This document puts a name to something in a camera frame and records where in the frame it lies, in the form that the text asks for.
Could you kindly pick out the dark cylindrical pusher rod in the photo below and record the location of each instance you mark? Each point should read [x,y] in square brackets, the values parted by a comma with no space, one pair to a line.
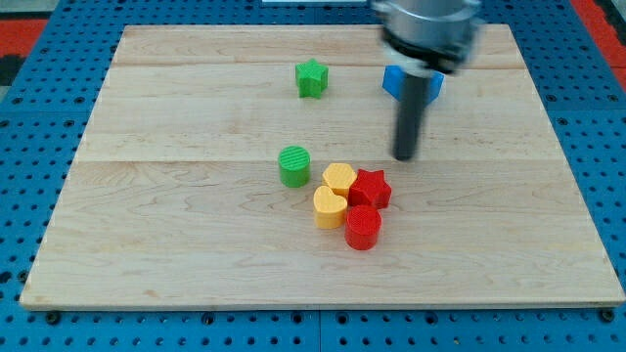
[414,93]

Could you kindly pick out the yellow hexagon block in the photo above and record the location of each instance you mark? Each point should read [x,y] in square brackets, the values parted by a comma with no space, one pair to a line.
[339,177]

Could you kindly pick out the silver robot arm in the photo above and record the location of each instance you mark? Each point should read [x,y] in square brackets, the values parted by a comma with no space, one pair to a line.
[423,37]

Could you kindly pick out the green star block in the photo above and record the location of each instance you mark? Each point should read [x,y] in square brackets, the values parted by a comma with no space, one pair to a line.
[311,79]

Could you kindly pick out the red star block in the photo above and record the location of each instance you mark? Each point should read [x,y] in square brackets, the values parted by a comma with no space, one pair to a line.
[370,188]

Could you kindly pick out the blue block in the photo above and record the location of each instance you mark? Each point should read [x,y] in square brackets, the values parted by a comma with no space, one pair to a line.
[393,78]

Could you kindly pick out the green cylinder block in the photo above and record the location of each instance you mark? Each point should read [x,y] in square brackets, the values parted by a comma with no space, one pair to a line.
[294,166]

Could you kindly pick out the red cylinder block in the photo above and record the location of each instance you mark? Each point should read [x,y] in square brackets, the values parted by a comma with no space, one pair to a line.
[362,227]

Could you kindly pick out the yellow heart block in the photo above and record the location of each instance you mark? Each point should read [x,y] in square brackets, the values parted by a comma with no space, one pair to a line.
[329,209]

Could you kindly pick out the wooden board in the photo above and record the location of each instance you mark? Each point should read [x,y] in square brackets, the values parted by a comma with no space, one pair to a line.
[174,201]

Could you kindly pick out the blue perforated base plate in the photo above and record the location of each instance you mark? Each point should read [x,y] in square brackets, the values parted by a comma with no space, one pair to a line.
[47,107]

